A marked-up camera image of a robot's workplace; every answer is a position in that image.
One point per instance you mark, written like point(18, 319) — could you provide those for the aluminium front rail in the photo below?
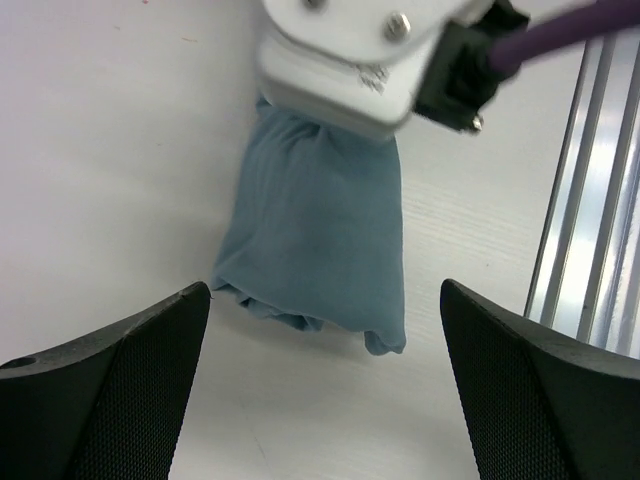
point(585, 282)

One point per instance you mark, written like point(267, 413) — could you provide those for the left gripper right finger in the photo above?
point(539, 404)

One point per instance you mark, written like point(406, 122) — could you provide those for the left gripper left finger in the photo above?
point(109, 404)

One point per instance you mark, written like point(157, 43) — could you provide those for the blue-grey t-shirt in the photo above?
point(316, 233)

